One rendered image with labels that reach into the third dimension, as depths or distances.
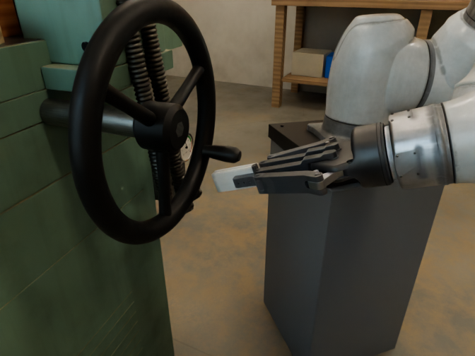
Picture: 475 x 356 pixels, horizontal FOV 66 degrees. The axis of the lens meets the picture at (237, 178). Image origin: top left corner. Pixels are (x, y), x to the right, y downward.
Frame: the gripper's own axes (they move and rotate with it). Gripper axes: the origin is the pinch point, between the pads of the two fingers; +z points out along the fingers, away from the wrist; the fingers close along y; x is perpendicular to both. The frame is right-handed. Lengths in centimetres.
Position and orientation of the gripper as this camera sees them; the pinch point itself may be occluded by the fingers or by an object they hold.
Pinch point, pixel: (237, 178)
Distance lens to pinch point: 52.1
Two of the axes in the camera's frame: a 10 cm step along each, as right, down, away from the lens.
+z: -8.8, 1.5, 4.5
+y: -3.5, 4.4, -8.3
